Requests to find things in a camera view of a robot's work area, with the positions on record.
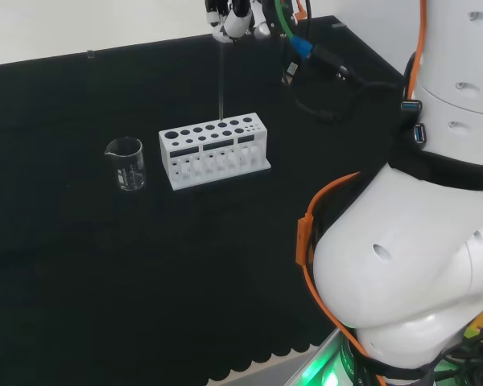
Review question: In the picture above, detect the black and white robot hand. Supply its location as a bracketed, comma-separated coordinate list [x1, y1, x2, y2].
[203, 0, 273, 44]

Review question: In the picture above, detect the clear glass rod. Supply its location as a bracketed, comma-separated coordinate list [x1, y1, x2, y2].
[217, 39, 226, 123]

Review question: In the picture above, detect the white test tube rack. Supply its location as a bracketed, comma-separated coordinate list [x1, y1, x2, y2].
[158, 113, 273, 191]

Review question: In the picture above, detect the clear glass beaker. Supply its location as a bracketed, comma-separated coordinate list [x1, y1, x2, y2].
[103, 136, 147, 193]

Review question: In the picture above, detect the black bench cloth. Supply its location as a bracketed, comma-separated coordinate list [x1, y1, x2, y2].
[0, 14, 406, 384]

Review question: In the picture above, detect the pale metal board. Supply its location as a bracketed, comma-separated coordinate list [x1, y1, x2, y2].
[207, 328, 347, 386]

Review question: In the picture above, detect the green cable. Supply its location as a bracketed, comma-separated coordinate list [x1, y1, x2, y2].
[272, 0, 299, 39]

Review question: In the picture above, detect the black usb plug cable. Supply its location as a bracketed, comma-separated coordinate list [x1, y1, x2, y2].
[279, 59, 302, 88]

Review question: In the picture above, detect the black cable with blue plug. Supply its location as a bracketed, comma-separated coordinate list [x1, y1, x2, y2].
[281, 34, 408, 124]

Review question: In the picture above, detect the long orange cable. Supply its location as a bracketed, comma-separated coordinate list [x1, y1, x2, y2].
[295, 0, 428, 386]

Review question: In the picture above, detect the black floor cable bundle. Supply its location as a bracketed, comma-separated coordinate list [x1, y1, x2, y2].
[424, 327, 483, 386]

